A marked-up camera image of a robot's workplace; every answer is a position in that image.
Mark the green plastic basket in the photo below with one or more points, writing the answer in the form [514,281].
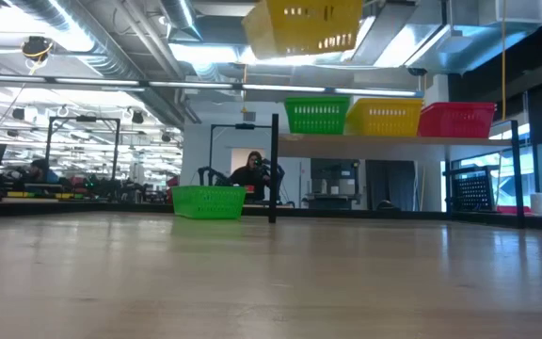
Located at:
[317,117]
[209,202]

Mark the yellow plastic basket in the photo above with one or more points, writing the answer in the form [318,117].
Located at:
[299,33]
[384,120]

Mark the black background robot arm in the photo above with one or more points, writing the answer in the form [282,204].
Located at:
[214,178]

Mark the person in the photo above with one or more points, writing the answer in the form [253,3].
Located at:
[43,172]
[250,176]

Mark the long ceiling light bar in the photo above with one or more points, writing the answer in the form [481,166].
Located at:
[191,85]

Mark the black perforated panel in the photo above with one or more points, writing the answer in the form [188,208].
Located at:
[473,193]

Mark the red box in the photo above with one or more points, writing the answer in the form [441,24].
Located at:
[513,210]

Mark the white paper roll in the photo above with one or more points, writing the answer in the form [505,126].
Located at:
[540,204]

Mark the black background rig frame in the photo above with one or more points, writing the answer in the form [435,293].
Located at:
[243,126]
[83,118]

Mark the wooden shelf black metal frame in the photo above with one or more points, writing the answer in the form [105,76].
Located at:
[370,146]

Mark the black aluminium rig frame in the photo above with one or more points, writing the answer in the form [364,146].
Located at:
[111,207]

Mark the silver round ventilation duct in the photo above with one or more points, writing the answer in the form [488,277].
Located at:
[111,52]

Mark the silver rectangular ventilation duct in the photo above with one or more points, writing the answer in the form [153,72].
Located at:
[459,47]

